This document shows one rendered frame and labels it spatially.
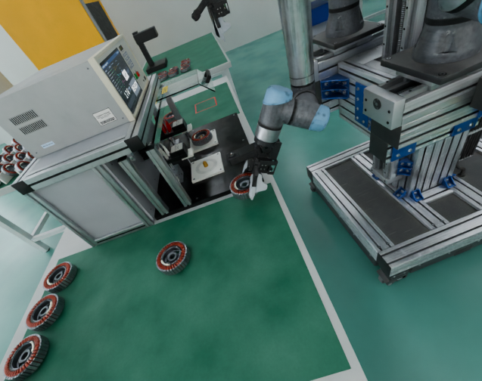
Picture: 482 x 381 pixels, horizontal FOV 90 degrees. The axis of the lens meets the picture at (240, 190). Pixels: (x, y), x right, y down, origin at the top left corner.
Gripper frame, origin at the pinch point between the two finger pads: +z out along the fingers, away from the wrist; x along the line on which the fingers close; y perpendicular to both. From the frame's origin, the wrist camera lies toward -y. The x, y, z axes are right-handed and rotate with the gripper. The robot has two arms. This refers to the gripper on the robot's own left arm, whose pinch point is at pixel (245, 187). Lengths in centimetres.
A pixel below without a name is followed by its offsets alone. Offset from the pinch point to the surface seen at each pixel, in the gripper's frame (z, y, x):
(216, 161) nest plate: 7.3, -7.0, 27.3
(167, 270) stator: 18.2, -26.0, -21.0
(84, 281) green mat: 39, -55, -11
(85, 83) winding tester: -23, -52, 18
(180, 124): 1, -23, 48
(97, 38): 34, -141, 374
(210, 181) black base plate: 10.5, -10.1, 15.8
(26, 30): 40, -229, 375
